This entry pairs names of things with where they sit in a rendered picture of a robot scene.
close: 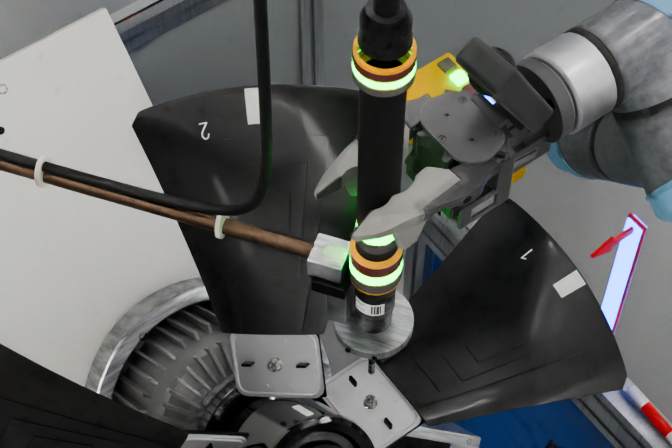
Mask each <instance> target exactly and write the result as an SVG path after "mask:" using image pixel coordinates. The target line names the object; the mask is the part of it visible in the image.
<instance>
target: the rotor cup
mask: <svg viewBox="0 0 672 448"><path fill-rule="evenodd" d="M295 405H300V406H302V407H304V408H305V409H307V410H309V411H310V412H312V413H313V414H312V415H308V416H305V415H304V414H302V413H300V412H299V411H297V410H295V409H294V408H292V406H295ZM198 430H204V431H226V432H248V433H249V437H248V438H247V439H246V443H245V445H244V446H243V447H242V448H375V447H374V445H373V443H372V441H371V439H370V438H369V436H368V435H367V433H366V432H365V431H364V430H363V429H362V427H360V426H359V425H358V424H357V423H356V422H354V421H353V420H351V419H349V418H347V417H346V416H344V415H342V414H340V413H339V412H337V411H335V410H333V409H332V408H330V407H328V406H327V405H326V403H325V402H324V401H323V400H322V398H321V397H318V398H288V397H259V396H245V395H243V394H239V391H238V389H237V386H236V380H234V381H232V382H231V383H230V384H228V385H227V386H226V387H225V388H223V389H222V390H221V391H220V392H219V393H218V394H217V395H216V397H215V398H214V399H213V400H212V402H211V403H210V405H209V406H208V408H207V409H206V411H205V413H204V415H203V417H202V419H201V422H200V425H199V428H198Z"/></svg>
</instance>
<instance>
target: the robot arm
mask: <svg viewBox="0 0 672 448"><path fill-rule="evenodd" d="M455 59H456V62H457V63H458V64H459V65H460V66H461V67H462V68H463V69H464V70H465V71H466V72H467V73H468V74H467V77H468V80H469V83H470V85H471V86H472V87H473V89H474V90H475V91H477V92H478V93H476V94H475V95H472V94H471V93H470V92H468V91H467V90H466V89H463V90H461V91H460V92H458V91H453V90H448V89H446V90H444V94H442V95H438V96H435V97H433V98H431V96H430V95H429V94H425V95H423V96H422V97H420V98H417V99H414V100H409V101H406V112H405V128H404V144H403V160H405V161H404V163H405V164H406V174H407V175H408V176H409V177H410V178H411V179H412V180H413V184H412V185H411V186H410V187H409V188H408V189H407V190H405V191H404V192H402V193H399V194H395V195H393V196H392V197H391V199H390V200H389V202H388V203H387V204H386V205H384V206H383V207H381V208H378V209H375V210H370V211H369V212H368V213H367V214H366V216H365V217H364V218H363V219H362V221H361V222H360V223H359V224H358V226H357V227H356V228H355V229H354V231H353V232H352V233H351V239H353V240H354V241H364V240H372V239H378V238H382V237H386V236H389V235H392V236H393V238H394V240H395V242H396V244H397V246H398V248H400V249H406V248H408V247H410V246H411V245H412V244H413V243H414V242H415V241H416V240H417V239H418V237H419V236H420V233H421V231H422V229H423V227H424V225H425V223H426V221H427V219H428V218H430V217H431V216H432V215H433V214H435V213H436V212H437V211H439V210H441V211H442V212H443V213H444V214H445V215H446V216H447V217H448V218H449V219H454V218H456V217H457V216H459V217H458V225H457V228H458V229H459V230H460V229H462V228H463V227H465V226H467V225H468V224H470V223H471V222H473V221H474V220H476V219H478V218H479V217H481V216H482V215H484V214H485V213H487V212H489V211H490V210H492V209H493V208H495V207H496V206H498V205H500V204H501V203H503V202H504V201H506V200H507V199H509V194H510V188H511V182H512V176H513V174H514V173H515V172H517V171H518V170H520V169H521V168H523V167H525V166H526V165H528V164H529V163H531V162H533V161H534V160H536V159H537V158H539V157H541V156H542V155H544V154H545V153H546V154H547V156H548V158H549V159H550V160H551V162H552V163H553V164H554V165H555V166H556V167H557V168H558V169H561V170H563V171H565V172H568V173H572V174H573V175H576V176H578V177H581V178H583V179H588V180H597V179H599V180H605V181H611V182H616V183H619V184H623V185H629V186H635V187H640V188H644V190H645V193H646V195H647V196H645V198H646V200H647V201H649V202H650V204H651V206H652V208H653V210H654V212H655V214H656V216H657V217H658V218H659V219H661V220H663V221H666V222H672V0H614V2H613V3H612V4H611V5H609V6H608V7H606V8H604V9H603V10H601V11H599V12H598V13H596V14H594V15H593V16H591V17H589V18H588V19H586V20H584V21H583V22H581V23H579V24H578V25H576V26H574V27H573V28H571V29H569V30H568V31H566V32H564V33H563V34H561V35H559V36H558V37H556V38H554V39H553V40H551V41H549V42H548V43H546V44H544V45H543V46H541V45H539V46H537V47H536V48H535V49H534V51H533V52H531V53H529V54H528V55H526V56H525V58H524V59H523V60H521V61H520V62H518V63H516V62H515V60H514V58H513V57H512V56H511V54H510V53H508V52H507V51H506V50H504V49H502V48H499V47H493V46H492V47H490V46H489V45H487V44H486V43H485V42H484V41H483V40H482V39H480V38H479V37H473V38H471V40H470V41H469V42H468V43H467V44H466V45H465V46H464V48H463V49H462V50H461V51H460V52H459V53H458V54H457V56H456V58H455ZM485 96H488V97H492V98H493V99H495V100H496V102H495V103H494V104H492V103H491V102H490V101H489V100H488V99H487V98H486V97H485ZM418 129H419V131H418ZM412 138H413V144H412V145H411V143H410V142H409V141H410V140H411V139H412ZM403 160H402V161H403ZM357 178H358V135H357V136H356V138H355V140H354V141H353V142H352V143H351V144H349V145H348V146H347V147H346V148H345V149H344V150H343V152H342V153H341V154H340V155H339V156H338V157H337V158H336V159H335V161H334V162H333V163H332V164H331V165H330V167H329V168H328V169H327V171H326V172H325V173H324V175H323V176H322V178H321V180H320V181H319V183H318V185H317V187H316V189H315V191H314V196H315V198H316V200H319V199H321V198H323V197H325V196H328V195H330V194H332V193H334V192H337V191H339V190H341V189H342V187H343V186H344V185H345V186H346V188H347V190H348V192H349V194H350V195H351V196H357ZM492 196H494V201H493V203H491V204H490V205H488V206H487V207H485V208H483V209H482V210H480V211H479V212H477V213H476V214H474V215H472V216H471V214H472V209H473V208H475V207H476V206H478V205H480V204H481V203H483V202H484V201H486V200H488V199H489V198H491V197H492Z"/></svg>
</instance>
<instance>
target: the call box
mask: <svg viewBox="0 0 672 448"><path fill-rule="evenodd" d="M447 57H449V58H450V59H451V60H452V61H453V62H454V63H455V64H456V65H457V68H456V69H454V70H452V71H451V72H449V73H447V74H445V73H444V72H443V71H442V70H441V69H440V68H439V67H438V66H437V63H438V62H440V61H442V60H443V59H445V58H447ZM459 69H461V70H462V71H463V72H464V73H465V74H466V75H467V74H468V73H467V72H466V71H465V70H464V69H463V68H462V67H461V66H460V65H459V64H458V63H457V62H456V59H455V57H454V56H453V55H452V54H450V53H446V54H445V55H443V56H441V57H439V58H438V59H436V60H434V61H432V62H431V63H429V64H427V65H426V66H424V67H422V68H420V69H419V70H417V71H416V75H415V80H414V82H413V84H412V85H411V87H410V88H409V89H407V96H406V101H409V100H414V99H417V98H420V97H422V96H423V95H425V94H429V95H430V96H431V98H433V97H435V96H438V95H442V94H444V90H446V89H448V90H453V91H458V92H460V91H461V90H462V87H464V86H465V85H467V84H469V81H467V82H465V83H463V84H462V85H460V86H457V85H456V84H455V83H454V82H453V81H452V80H451V79H450V75H451V74H452V73H454V72H456V71H458V70H459ZM525 170H526V166H525V167H523V168H521V169H520V170H518V171H517V172H515V173H514V174H513V176H512V182H511V184H512V183H514V182H515V181H517V180H519V179H520V178H522V177H523V176H524V175H525Z"/></svg>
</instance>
